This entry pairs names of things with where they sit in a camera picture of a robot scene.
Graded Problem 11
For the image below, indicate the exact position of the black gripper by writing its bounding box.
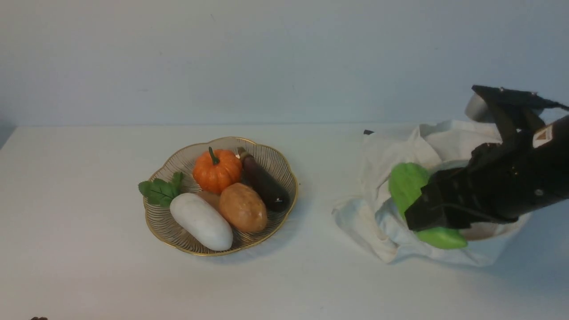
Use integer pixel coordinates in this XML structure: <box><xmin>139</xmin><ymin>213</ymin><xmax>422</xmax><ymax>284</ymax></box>
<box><xmin>405</xmin><ymin>142</ymin><xmax>546</xmax><ymax>232</ymax></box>

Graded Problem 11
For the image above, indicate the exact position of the green toy cucumber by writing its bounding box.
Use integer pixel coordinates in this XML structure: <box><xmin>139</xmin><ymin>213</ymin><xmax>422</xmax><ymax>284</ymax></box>
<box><xmin>388</xmin><ymin>162</ymin><xmax>468</xmax><ymax>250</ymax></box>

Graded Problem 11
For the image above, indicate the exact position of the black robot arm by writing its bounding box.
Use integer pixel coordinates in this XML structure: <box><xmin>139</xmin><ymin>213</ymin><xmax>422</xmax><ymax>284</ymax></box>
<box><xmin>405</xmin><ymin>117</ymin><xmax>569</xmax><ymax>231</ymax></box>

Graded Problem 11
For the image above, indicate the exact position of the white cloth bag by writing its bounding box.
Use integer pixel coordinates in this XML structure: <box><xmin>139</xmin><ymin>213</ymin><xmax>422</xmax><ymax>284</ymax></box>
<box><xmin>333</xmin><ymin>121</ymin><xmax>532</xmax><ymax>267</ymax></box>

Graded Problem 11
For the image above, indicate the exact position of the dark purple toy eggplant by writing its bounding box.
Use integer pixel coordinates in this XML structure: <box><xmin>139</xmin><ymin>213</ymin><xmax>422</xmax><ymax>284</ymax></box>
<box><xmin>237</xmin><ymin>147</ymin><xmax>290</xmax><ymax>212</ymax></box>

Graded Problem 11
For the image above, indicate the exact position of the brown toy potato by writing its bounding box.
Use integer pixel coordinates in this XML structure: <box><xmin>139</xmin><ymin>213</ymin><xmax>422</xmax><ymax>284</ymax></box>
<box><xmin>219</xmin><ymin>183</ymin><xmax>268</xmax><ymax>233</ymax></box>

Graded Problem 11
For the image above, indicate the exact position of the orange toy pumpkin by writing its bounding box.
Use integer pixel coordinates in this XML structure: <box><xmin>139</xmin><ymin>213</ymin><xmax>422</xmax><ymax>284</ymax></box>
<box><xmin>192</xmin><ymin>147</ymin><xmax>242</xmax><ymax>194</ymax></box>

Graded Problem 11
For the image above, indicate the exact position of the white toy radish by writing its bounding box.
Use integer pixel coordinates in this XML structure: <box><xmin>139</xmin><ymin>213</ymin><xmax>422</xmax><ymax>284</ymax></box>
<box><xmin>138</xmin><ymin>172</ymin><xmax>234</xmax><ymax>252</ymax></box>

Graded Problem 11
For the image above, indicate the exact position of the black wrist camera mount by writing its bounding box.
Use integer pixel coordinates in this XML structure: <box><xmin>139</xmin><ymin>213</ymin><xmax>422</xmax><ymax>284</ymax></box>
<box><xmin>464</xmin><ymin>85</ymin><xmax>568</xmax><ymax>140</ymax></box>

